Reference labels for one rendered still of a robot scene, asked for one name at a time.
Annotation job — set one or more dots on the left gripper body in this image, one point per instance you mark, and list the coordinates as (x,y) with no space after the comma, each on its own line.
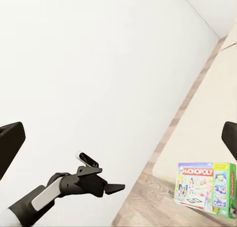
(75,188)

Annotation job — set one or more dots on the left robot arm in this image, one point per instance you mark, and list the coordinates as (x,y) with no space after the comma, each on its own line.
(30,208)

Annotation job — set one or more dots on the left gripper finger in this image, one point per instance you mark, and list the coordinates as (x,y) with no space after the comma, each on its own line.
(110,188)
(85,171)

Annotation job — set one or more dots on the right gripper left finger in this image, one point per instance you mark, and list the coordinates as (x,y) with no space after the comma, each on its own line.
(12,137)

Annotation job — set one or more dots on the board game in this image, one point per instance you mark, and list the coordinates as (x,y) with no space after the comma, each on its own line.
(207,186)

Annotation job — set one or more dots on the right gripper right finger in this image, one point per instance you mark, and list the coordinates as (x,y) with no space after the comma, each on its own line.
(229,137)

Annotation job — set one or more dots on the bed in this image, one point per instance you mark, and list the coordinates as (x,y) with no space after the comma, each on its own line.
(197,136)

